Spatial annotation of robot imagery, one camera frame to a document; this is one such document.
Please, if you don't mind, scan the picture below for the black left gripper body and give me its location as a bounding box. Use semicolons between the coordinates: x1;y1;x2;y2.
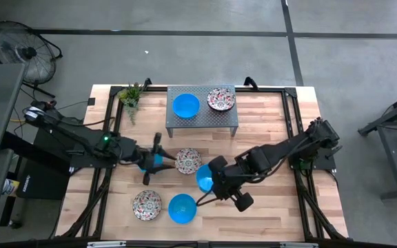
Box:
133;147;155;173

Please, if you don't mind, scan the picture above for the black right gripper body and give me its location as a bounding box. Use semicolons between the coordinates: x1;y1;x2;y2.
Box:
217;165;251;199

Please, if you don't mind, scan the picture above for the blue plastic mini bowl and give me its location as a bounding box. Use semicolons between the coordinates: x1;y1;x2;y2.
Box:
138;153;165;174
195;163;216;194
172;92;201;121
167;193;198;225

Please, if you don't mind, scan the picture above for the floral patterned ceramic bowl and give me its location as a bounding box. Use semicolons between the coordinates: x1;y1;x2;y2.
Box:
132;189;163;222
207;87;236;112
174;147;203;176

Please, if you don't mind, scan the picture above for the grey perforated metal shelf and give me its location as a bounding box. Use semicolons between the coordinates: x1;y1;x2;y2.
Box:
165;85;239;138

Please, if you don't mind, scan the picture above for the small green potted plant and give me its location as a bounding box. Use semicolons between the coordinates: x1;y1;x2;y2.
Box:
116;81;147;126

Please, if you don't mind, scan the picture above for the black tool case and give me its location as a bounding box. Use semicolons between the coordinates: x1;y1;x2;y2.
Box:
15;123;79;201

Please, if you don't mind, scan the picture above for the black floor tape line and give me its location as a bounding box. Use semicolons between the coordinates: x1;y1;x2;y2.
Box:
0;26;397;40
281;0;305;87

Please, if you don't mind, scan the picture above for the black desk foot bar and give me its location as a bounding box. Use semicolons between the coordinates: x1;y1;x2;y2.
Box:
1;130;74;175

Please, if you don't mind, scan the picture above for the white yellow container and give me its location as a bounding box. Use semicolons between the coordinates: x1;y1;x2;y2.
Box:
1;178;21;198

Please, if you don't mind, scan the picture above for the black floor fan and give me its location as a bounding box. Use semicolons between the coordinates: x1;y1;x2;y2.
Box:
0;20;63;99

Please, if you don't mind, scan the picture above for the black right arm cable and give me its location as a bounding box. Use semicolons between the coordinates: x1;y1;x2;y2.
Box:
196;194;221;208

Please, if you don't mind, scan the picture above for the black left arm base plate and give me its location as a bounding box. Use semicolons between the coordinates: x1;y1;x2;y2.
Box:
68;147;117;170

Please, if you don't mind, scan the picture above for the silver metal bracket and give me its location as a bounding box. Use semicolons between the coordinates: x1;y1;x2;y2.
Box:
280;242;318;248
87;240;128;248

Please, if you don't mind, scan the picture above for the black aluminium table frame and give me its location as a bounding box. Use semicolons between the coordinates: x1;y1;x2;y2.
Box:
55;76;349;242

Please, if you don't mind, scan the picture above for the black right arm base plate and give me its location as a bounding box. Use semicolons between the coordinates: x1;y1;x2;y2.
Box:
289;143;338;173

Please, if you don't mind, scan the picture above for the black floor cable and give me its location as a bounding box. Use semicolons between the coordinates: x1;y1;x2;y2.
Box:
55;99;90;112

